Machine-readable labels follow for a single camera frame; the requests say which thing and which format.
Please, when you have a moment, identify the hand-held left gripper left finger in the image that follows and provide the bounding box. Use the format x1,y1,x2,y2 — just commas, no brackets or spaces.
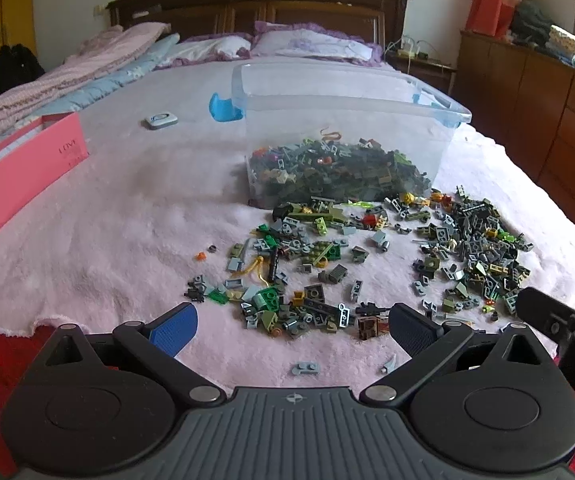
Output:
42,302,221,403

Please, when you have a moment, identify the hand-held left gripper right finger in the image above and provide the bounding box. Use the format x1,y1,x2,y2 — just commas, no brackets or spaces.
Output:
360,303,555,403

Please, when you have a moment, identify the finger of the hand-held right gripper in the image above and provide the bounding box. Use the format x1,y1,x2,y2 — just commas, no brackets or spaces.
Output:
516,287,575,333

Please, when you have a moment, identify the toy brick pile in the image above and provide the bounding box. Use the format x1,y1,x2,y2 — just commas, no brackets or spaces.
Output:
184,185,535,377

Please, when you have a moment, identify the dense dark toy brick heap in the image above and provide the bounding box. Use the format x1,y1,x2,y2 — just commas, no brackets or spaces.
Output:
248,127,433,208

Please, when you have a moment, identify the clear plastic storage bin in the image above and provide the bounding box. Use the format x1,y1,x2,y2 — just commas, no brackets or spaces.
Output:
210,62,473,208

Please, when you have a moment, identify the pale pink fleece blanket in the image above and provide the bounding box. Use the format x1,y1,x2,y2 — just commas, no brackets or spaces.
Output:
0,55,575,396

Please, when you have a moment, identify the brown wooden cabinet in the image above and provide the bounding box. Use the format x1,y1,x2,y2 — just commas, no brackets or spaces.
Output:
455,30,575,256

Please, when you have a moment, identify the small grey oval device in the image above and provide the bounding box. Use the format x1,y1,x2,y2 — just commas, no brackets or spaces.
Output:
144,111,179,131

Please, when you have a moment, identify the pink cardboard box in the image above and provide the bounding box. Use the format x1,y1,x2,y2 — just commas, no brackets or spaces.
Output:
0,112,91,248

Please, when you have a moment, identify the wooden nightstand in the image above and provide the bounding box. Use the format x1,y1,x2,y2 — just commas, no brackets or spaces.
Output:
387,52,458,96

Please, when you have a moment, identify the light blue quilt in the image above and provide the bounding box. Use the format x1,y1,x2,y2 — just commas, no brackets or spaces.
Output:
32,32,181,116

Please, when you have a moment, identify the pink checked quilt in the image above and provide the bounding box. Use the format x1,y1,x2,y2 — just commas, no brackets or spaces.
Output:
0,22,171,136

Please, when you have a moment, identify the pile of folded clothes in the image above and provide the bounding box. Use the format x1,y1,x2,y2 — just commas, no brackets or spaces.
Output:
510,0,575,68

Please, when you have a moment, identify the white pillow with purple frill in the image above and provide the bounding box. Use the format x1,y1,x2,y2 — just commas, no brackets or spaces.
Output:
155,32,253,68

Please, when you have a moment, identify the red paper bag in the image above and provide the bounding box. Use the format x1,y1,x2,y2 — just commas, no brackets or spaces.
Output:
466,0,518,37

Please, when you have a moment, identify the black bag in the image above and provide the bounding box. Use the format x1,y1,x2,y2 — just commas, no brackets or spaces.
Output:
0,44,46,101

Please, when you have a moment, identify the white power strip with cables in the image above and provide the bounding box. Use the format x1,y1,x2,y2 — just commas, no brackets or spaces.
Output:
387,35,443,61

